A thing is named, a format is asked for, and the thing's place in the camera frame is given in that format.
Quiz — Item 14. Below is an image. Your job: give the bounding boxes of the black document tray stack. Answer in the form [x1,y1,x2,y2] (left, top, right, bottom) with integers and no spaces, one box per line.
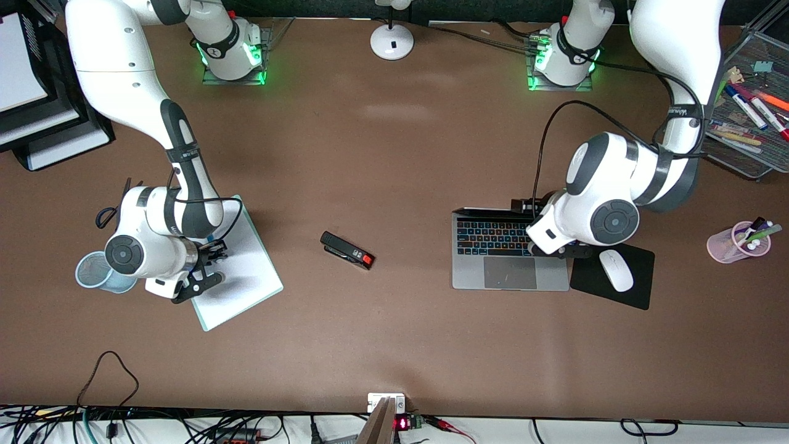
[0,0,116,172]

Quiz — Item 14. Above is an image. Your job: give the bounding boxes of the black coiled cable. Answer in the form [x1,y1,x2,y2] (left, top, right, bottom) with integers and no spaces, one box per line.
[618,418,680,436]

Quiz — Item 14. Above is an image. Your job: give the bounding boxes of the white marker blue cap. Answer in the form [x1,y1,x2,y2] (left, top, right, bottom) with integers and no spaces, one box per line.
[724,84,769,131]

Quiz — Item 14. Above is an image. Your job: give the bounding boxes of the white marker black cap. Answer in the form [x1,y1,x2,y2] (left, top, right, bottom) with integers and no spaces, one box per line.
[737,216,767,245]

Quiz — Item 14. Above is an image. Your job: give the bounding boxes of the white clipboard teal edge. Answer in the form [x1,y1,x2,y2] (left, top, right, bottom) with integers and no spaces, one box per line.
[185,194,285,332]

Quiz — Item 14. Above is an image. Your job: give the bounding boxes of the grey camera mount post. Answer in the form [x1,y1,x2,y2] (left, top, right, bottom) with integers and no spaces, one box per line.
[356,397,398,444]

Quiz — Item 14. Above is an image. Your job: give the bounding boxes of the grey metal mesh tray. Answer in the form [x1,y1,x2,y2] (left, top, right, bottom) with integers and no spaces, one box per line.
[703,25,789,181]

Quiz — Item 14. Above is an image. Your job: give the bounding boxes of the silver laptop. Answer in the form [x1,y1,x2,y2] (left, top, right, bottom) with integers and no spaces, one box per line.
[452,207,571,292]

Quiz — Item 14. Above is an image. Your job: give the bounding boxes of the white marker red cap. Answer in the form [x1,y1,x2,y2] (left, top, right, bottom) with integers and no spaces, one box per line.
[749,96,789,142]

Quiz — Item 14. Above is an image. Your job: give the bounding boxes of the black mouse pad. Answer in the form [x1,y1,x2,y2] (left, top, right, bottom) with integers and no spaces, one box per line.
[569,242,656,311]

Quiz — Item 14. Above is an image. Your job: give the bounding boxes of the red black clip leads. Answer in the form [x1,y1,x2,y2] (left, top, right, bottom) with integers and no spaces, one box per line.
[424,416,478,444]

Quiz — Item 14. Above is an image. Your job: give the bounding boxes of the black looped cable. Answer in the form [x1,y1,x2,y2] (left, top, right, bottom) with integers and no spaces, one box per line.
[77,351,139,411]

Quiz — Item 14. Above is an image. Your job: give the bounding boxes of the pink mesh pen cup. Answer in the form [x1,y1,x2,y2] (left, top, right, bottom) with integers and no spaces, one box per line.
[706,221,772,265]

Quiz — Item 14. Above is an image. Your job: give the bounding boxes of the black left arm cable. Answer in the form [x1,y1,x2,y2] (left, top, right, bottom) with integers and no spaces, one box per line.
[531,0,706,201]

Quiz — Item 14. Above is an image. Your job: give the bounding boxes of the white mount plate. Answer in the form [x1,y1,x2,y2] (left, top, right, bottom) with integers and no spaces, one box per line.
[367,393,406,414]

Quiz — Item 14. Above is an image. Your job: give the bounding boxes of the black scissors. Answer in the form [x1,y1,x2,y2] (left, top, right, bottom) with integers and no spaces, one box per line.
[95,178,144,230]

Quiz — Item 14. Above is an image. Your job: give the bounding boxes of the orange power strip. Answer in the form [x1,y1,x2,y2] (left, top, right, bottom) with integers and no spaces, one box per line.
[210,427,264,444]

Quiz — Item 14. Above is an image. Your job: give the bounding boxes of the black cables behind arm base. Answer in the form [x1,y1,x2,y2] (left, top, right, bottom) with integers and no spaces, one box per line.
[427,20,546,55]

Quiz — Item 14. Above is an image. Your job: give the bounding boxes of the yellow pen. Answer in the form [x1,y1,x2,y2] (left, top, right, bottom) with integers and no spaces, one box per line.
[710,129,763,147]

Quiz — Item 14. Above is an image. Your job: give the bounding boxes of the orange highlighter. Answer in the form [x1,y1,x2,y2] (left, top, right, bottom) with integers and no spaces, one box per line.
[753,90,789,113]

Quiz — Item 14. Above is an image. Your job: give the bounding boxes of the blue mesh pen cup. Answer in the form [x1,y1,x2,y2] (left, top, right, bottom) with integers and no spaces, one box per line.
[75,250,139,294]

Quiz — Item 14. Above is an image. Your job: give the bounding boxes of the black stapler red tip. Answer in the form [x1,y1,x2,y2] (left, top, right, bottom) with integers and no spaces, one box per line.
[320,231,375,271]

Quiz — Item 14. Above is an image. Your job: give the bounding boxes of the white lamp base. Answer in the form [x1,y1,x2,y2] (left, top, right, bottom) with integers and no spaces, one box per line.
[370,0,415,61]

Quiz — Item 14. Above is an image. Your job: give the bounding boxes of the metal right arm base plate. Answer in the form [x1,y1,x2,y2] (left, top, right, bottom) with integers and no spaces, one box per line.
[202,17,293,86]

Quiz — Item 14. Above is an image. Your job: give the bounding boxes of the tangled black cables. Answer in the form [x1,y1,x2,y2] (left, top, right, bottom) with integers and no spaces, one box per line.
[0,404,290,444]

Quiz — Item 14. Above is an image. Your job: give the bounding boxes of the white computer mouse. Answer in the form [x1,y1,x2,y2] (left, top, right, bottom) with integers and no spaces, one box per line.
[599,249,635,293]

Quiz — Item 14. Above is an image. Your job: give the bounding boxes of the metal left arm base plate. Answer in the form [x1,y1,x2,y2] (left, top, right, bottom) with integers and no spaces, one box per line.
[526,28,595,93]

